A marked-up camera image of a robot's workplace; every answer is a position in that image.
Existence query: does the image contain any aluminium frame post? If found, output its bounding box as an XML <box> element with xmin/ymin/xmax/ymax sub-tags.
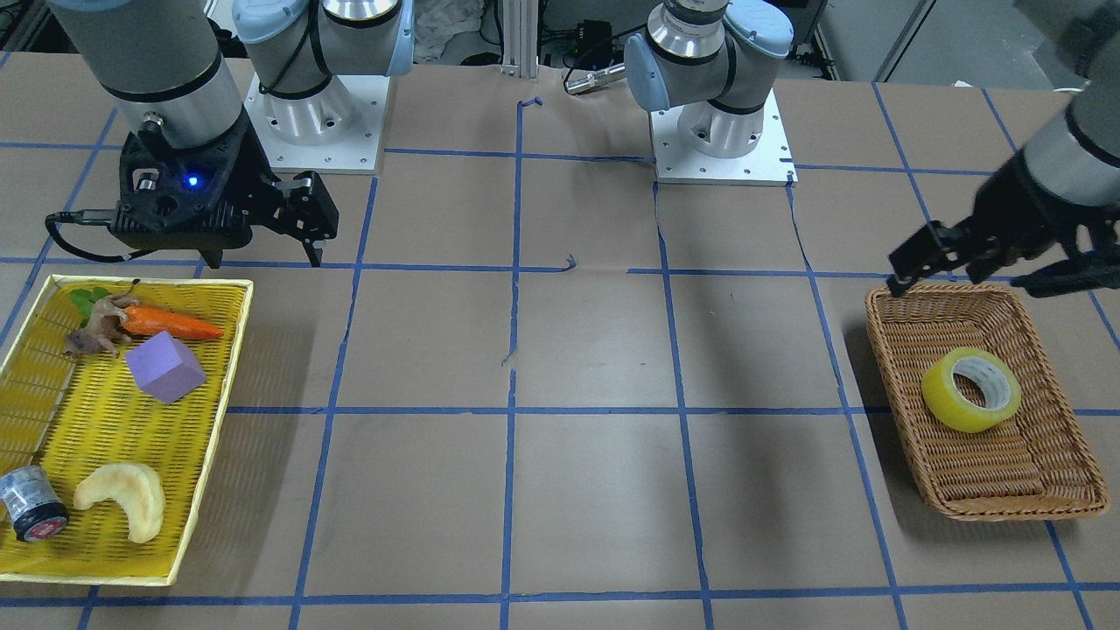
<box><xmin>500</xmin><ymin>0</ymin><xmax>540</xmax><ymax>82</ymax></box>

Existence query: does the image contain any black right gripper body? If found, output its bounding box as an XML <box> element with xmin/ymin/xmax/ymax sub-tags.
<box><xmin>109</xmin><ymin>111</ymin><xmax>276</xmax><ymax>254</ymax></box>

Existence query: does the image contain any yellow tape roll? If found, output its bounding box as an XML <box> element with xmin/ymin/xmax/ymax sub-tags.
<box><xmin>920</xmin><ymin>346</ymin><xmax>1023</xmax><ymax>434</ymax></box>

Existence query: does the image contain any brown toy animal figure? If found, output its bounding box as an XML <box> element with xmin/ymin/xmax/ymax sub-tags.
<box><xmin>60</xmin><ymin>278</ymin><xmax>140</xmax><ymax>359</ymax></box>

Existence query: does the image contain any brown wicker basket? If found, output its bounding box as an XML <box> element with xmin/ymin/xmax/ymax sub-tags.
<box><xmin>864</xmin><ymin>282</ymin><xmax>1110</xmax><ymax>522</ymax></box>

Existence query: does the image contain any cream croissant toy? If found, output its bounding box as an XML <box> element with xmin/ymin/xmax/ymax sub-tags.
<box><xmin>73</xmin><ymin>462</ymin><xmax>165</xmax><ymax>543</ymax></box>

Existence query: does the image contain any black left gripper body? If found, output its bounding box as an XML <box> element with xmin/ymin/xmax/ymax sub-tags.
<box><xmin>967</xmin><ymin>149</ymin><xmax>1117</xmax><ymax>263</ymax></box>

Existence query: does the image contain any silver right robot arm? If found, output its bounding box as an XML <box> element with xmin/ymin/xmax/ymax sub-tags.
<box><xmin>44</xmin><ymin>1</ymin><xmax>416</xmax><ymax>269</ymax></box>

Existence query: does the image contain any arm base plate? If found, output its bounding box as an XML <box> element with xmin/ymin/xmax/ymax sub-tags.
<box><xmin>244</xmin><ymin>75</ymin><xmax>392</xmax><ymax>176</ymax></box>
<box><xmin>648</xmin><ymin>90</ymin><xmax>799</xmax><ymax>186</ymax></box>

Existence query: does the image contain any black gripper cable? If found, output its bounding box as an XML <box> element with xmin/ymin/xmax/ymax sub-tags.
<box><xmin>44</xmin><ymin>209</ymin><xmax>164</xmax><ymax>263</ymax></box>

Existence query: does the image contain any orange toy carrot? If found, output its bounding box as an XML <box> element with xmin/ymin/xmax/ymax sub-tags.
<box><xmin>122</xmin><ymin>304</ymin><xmax>224</xmax><ymax>340</ymax></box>

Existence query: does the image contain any purple foam cube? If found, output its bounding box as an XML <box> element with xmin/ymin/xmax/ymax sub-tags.
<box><xmin>124</xmin><ymin>332</ymin><xmax>207</xmax><ymax>404</ymax></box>

